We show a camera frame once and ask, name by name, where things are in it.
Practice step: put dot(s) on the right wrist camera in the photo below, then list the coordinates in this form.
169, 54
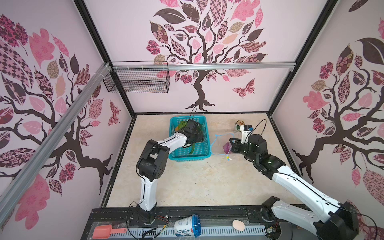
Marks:
245, 131

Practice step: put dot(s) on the green beverage can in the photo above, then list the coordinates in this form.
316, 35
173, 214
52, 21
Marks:
238, 125

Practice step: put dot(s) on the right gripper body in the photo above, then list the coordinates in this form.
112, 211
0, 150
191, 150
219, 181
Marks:
244, 150

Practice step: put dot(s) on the green cucumber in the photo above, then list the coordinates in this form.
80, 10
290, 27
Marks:
193, 147

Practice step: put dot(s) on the pink plastic scoop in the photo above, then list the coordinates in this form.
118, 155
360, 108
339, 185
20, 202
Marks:
105, 231

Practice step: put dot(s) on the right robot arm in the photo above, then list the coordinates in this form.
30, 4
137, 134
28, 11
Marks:
326, 218

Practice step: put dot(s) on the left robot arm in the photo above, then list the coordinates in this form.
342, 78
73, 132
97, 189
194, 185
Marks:
152, 164

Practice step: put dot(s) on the clear zip top bag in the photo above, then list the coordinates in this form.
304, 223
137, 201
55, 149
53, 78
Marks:
222, 145

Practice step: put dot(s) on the teal plastic basket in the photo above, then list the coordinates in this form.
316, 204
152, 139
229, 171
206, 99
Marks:
198, 151

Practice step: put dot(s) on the aluminium rail left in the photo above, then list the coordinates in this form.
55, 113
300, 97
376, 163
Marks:
23, 180

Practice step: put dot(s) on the aluminium rail back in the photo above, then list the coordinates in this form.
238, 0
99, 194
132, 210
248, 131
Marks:
230, 66

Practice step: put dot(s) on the napa cabbage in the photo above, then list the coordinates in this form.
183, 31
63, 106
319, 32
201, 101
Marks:
181, 124

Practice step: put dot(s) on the beige egg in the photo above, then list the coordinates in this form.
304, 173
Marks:
238, 225

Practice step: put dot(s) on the aluminium rail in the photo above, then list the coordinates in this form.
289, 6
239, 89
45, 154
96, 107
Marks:
230, 66
23, 180

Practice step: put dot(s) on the black wire basket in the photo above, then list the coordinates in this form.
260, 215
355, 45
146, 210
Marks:
138, 77

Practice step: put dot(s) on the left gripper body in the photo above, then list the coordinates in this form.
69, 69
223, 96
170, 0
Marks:
196, 136

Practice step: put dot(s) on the white yogurt cup blue lid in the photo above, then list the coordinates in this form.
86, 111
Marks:
189, 226

